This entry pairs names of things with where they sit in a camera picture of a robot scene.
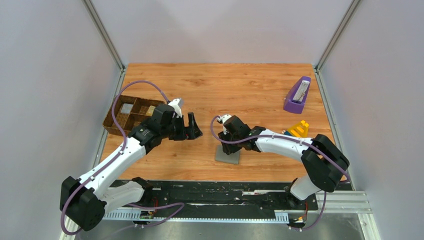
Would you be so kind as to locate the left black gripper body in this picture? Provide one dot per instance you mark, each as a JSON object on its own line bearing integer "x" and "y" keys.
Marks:
{"x": 185, "y": 128}

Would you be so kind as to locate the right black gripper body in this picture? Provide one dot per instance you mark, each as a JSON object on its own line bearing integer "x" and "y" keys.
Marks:
{"x": 228, "y": 133}

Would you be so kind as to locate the grey card holder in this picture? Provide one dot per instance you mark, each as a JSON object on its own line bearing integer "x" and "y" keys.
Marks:
{"x": 220, "y": 156}

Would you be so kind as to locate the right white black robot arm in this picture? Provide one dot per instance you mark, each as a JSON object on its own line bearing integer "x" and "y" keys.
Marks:
{"x": 323, "y": 161}

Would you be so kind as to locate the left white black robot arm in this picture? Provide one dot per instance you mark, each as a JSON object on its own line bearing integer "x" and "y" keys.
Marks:
{"x": 86, "y": 199}

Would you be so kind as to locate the gold card in basket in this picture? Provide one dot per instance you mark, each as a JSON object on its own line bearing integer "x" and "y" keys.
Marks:
{"x": 150, "y": 111}

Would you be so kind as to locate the silver card in basket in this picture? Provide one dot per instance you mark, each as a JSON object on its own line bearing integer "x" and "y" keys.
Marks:
{"x": 126, "y": 108}

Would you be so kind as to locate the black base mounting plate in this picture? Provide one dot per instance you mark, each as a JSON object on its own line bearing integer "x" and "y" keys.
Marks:
{"x": 225, "y": 199}

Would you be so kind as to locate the colourful toy block vehicle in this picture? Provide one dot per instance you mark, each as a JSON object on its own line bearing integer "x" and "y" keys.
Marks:
{"x": 298, "y": 130}

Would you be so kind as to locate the purple metronome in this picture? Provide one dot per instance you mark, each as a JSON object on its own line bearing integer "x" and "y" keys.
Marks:
{"x": 295, "y": 100}

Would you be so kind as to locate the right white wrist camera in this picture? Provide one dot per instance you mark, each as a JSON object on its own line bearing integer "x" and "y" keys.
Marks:
{"x": 222, "y": 119}

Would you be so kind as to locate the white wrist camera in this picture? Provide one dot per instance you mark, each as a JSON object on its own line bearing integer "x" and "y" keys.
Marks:
{"x": 222, "y": 119}
{"x": 177, "y": 105}

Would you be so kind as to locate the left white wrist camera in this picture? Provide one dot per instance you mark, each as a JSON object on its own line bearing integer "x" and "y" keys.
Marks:
{"x": 177, "y": 105}

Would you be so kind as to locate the white slotted cable duct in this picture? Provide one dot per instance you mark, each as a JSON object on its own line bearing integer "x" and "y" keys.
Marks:
{"x": 131, "y": 214}

